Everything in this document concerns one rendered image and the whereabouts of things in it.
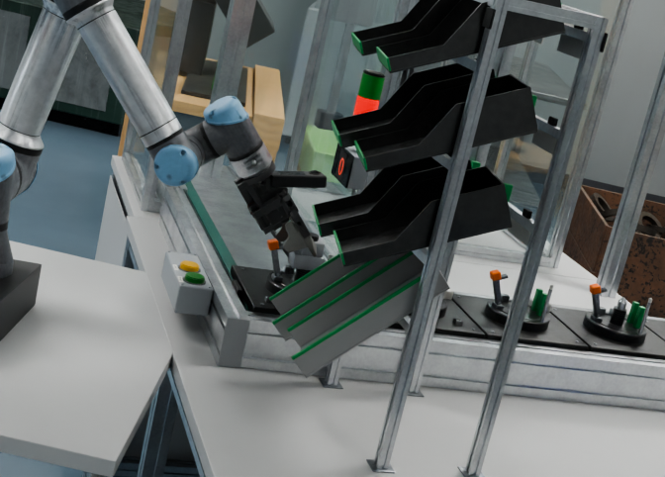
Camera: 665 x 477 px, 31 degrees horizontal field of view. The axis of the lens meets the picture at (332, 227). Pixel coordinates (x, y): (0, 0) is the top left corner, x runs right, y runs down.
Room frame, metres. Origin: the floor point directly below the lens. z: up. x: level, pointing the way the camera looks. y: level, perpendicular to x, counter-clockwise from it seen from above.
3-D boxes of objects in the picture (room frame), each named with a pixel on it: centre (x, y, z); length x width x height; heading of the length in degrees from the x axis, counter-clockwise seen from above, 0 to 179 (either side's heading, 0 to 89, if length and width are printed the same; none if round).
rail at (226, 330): (2.53, 0.27, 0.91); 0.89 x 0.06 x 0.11; 19
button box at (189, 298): (2.33, 0.27, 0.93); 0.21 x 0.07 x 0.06; 19
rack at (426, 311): (2.02, -0.20, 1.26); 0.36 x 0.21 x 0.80; 19
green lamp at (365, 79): (2.54, -0.01, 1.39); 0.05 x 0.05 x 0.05
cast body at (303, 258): (2.32, 0.03, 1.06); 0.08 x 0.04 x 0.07; 109
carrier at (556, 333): (2.48, -0.44, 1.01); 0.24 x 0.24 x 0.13; 19
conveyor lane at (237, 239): (2.61, 0.11, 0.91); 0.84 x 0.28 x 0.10; 19
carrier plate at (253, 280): (2.32, 0.04, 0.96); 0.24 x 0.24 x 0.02; 19
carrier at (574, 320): (2.56, -0.67, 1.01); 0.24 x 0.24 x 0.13; 19
